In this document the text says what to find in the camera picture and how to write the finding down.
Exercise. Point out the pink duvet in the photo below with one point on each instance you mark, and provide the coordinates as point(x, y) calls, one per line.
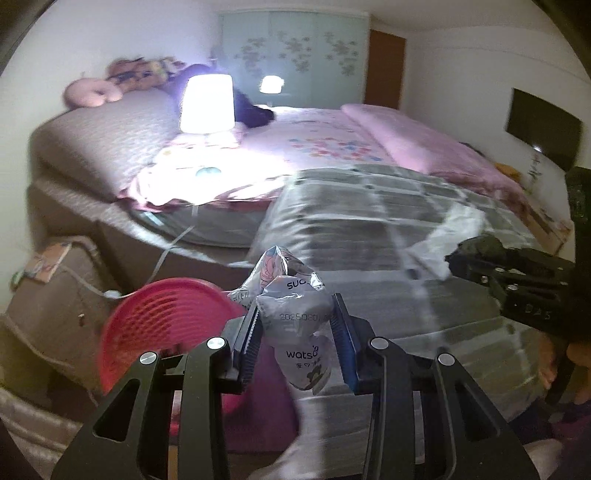
point(415, 143)

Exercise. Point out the person's right hand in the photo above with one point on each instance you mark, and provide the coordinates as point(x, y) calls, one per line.
point(548, 364)

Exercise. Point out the white table lamp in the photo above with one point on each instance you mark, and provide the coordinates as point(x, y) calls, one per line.
point(207, 104)

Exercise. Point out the grey checked blanket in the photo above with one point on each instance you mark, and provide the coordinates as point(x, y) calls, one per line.
point(351, 240)

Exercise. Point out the beige patterned curtain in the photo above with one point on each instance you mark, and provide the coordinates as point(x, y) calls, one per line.
point(32, 429)

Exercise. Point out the white snack packet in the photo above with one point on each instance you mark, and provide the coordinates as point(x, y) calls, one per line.
point(295, 304)

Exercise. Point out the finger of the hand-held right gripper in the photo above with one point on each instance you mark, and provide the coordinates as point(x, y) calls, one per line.
point(485, 247)
point(475, 277)

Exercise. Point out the yellow purple plush toy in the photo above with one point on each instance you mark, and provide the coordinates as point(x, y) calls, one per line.
point(159, 69)

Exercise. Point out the grey fabric nightstand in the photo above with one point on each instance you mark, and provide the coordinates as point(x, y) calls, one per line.
point(55, 332)

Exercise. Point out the grey upholstered bed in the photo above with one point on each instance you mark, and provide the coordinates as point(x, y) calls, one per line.
point(69, 207)

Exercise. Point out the grey patterned headboard cushion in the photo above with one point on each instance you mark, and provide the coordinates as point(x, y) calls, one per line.
point(111, 138)

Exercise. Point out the light wooden furniture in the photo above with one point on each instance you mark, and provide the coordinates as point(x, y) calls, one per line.
point(549, 226)

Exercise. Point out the pink plush toy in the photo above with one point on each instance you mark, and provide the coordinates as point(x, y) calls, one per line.
point(90, 92)

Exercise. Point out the black wall television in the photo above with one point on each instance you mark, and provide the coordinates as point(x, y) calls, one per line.
point(545, 127)

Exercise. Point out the reddish brown door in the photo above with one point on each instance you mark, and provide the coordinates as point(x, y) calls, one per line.
point(385, 69)

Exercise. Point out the pink floral bed sheet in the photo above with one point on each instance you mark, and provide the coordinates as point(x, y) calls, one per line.
point(300, 143)

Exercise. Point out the colourful picture book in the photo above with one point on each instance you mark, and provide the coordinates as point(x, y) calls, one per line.
point(46, 263)

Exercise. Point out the dark purple pillow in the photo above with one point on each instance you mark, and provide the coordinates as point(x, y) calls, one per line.
point(251, 108)

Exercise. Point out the person's purple garment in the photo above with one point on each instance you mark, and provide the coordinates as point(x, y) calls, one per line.
point(554, 443)

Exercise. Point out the purple stool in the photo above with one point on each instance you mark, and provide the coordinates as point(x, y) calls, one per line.
point(272, 415)

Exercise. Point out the pink plastic basket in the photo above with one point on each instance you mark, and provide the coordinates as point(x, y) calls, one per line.
point(166, 332)

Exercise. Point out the floral sliding door wardrobe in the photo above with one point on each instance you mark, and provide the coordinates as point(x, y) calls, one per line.
point(295, 55)

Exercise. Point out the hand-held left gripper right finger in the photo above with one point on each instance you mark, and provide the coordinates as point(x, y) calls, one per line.
point(342, 337)

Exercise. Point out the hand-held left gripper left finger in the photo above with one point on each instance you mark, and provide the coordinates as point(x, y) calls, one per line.
point(251, 339)

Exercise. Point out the small lit lamp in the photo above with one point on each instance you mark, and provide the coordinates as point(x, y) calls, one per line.
point(271, 85)

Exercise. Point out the white plastic bag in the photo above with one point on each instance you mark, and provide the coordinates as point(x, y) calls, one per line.
point(300, 443)

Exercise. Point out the small green object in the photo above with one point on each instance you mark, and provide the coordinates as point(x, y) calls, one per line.
point(16, 280)

